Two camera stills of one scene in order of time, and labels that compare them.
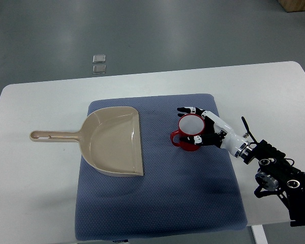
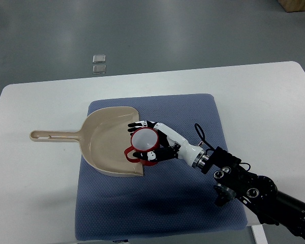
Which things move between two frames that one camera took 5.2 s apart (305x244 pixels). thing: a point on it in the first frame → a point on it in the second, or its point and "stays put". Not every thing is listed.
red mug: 189,125 → 144,140
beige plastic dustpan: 110,139 stays put
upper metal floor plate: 99,58 stays put
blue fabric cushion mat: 181,191 stays put
